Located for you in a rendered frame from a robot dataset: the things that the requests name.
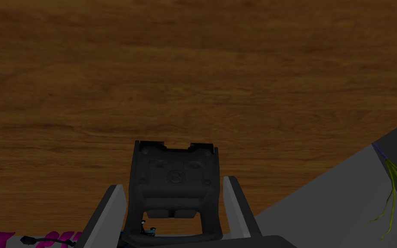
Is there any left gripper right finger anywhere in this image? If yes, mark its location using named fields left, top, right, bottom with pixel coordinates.
left=223, top=175, right=264, bottom=240

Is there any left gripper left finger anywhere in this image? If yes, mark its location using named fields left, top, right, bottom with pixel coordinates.
left=75, top=184, right=128, bottom=248

